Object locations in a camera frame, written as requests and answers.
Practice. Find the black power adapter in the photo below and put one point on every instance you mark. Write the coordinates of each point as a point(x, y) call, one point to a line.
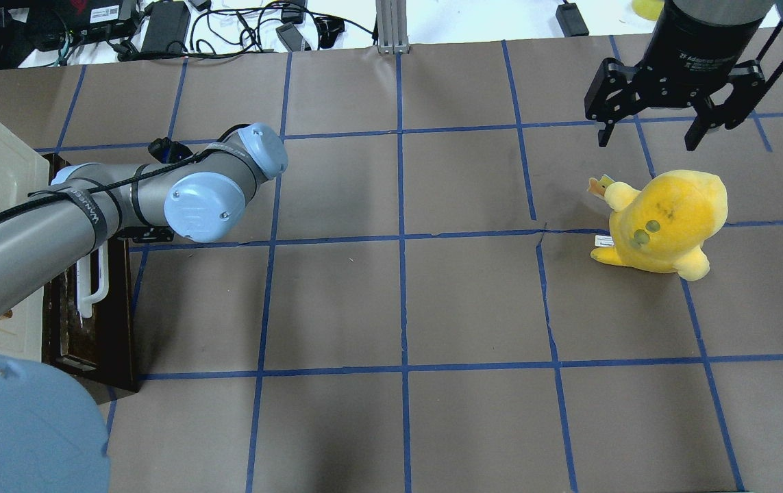
point(570, 20)

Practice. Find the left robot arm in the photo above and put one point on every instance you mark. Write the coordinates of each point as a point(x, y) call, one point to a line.
point(53, 438)

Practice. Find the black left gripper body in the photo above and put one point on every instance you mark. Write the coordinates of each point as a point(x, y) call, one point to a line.
point(161, 150)

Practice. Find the black power brick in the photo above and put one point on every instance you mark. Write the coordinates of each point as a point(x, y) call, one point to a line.
point(167, 26)

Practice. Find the aluminium frame post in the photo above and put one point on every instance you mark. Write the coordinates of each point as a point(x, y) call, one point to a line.
point(391, 27)

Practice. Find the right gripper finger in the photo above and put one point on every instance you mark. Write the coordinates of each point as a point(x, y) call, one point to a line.
point(727, 103)
point(610, 97)

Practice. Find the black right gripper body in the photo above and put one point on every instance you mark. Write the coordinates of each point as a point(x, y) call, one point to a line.
point(696, 42)

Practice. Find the yellow plush toy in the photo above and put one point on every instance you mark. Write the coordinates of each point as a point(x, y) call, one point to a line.
point(662, 228)

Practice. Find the dark wooden drawer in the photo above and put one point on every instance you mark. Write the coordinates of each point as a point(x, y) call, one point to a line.
point(99, 352)

